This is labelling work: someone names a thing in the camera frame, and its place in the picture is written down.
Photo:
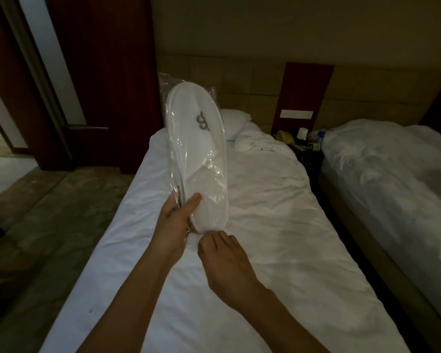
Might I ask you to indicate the person's left hand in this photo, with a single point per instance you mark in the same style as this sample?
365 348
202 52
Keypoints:
171 231

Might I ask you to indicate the dark red wooden panel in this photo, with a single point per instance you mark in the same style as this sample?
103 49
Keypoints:
302 97

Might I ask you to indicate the white pillow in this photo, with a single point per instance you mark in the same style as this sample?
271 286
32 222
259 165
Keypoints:
233 123

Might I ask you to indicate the white slippers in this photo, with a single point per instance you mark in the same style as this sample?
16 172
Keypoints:
198 150

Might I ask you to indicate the person's right hand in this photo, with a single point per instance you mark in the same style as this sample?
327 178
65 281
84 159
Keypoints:
228 270

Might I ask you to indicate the person's right forearm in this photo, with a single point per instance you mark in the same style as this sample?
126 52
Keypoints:
279 321

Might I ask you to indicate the beige padded headboard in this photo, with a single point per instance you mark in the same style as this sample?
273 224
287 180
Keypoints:
316 95

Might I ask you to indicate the person's left thumb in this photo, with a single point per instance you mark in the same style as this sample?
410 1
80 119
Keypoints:
189 205

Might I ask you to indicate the person's left forearm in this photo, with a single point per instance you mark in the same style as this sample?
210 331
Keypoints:
130 306

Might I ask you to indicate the plastic water bottle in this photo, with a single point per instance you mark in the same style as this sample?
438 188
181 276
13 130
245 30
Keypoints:
320 135

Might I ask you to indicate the white switch plate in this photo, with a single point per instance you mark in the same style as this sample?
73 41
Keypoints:
296 114

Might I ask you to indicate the person's right fingers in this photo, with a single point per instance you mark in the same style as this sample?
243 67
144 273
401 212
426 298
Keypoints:
217 241

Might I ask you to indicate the dark wooden nightstand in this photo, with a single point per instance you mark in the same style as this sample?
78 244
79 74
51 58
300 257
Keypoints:
308 158

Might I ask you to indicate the dark wooden door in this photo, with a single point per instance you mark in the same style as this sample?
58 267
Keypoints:
103 80

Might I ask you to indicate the bed with white duvet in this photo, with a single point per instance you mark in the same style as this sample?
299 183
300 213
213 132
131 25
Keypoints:
242 231
393 191

